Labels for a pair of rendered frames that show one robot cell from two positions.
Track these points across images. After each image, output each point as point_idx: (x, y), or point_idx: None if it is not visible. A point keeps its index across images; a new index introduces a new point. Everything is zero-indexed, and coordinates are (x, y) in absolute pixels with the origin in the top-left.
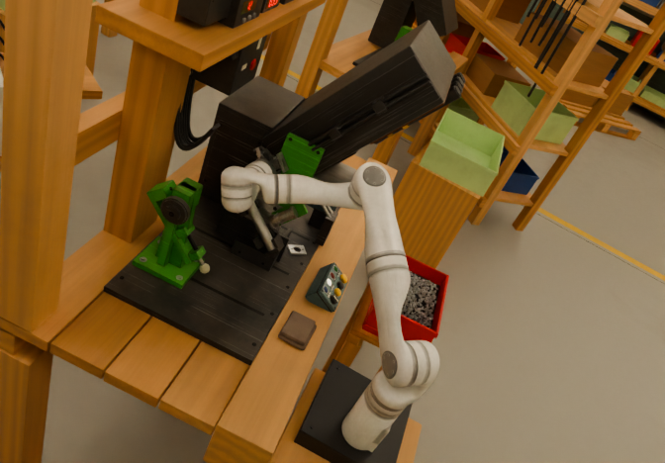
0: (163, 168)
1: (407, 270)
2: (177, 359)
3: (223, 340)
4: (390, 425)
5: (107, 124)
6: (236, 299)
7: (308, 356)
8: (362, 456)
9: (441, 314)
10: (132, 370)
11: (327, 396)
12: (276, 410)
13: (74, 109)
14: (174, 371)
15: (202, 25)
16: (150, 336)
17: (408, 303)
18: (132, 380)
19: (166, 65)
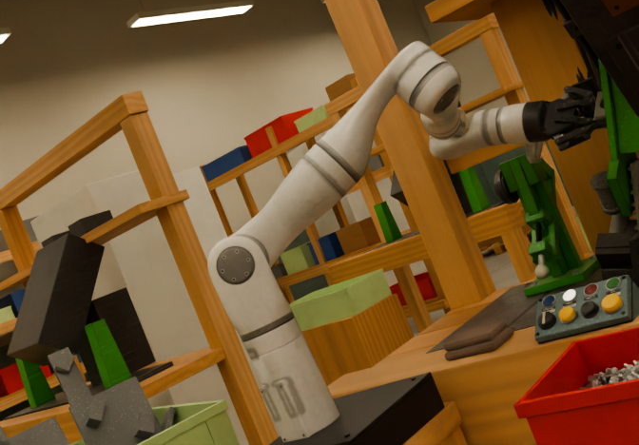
0: (607, 160)
1: (302, 160)
2: (433, 342)
3: (453, 335)
4: (263, 383)
5: None
6: (527, 311)
7: (438, 366)
8: (280, 439)
9: (593, 388)
10: (416, 339)
11: (368, 393)
12: (356, 384)
13: None
14: (416, 348)
15: None
16: (459, 326)
17: None
18: (405, 344)
19: (502, 30)
